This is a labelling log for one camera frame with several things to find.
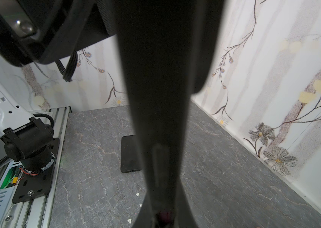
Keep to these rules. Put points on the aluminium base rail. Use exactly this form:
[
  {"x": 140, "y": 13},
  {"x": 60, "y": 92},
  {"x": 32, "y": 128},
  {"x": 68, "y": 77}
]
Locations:
[{"x": 34, "y": 213}]

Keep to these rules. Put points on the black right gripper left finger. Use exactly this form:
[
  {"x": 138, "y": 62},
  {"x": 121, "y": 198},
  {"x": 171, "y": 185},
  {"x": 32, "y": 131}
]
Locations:
[{"x": 146, "y": 215}]

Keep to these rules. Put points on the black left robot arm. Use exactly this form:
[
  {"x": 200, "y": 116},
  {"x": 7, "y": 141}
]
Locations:
[{"x": 56, "y": 44}]

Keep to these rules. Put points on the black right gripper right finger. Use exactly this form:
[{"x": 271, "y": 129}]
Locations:
[{"x": 184, "y": 217}]

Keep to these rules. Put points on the black phone case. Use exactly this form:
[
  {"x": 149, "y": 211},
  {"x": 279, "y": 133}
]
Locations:
[{"x": 166, "y": 50}]

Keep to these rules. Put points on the black smartphone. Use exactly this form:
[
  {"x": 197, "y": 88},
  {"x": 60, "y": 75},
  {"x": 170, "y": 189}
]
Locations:
[{"x": 129, "y": 160}]

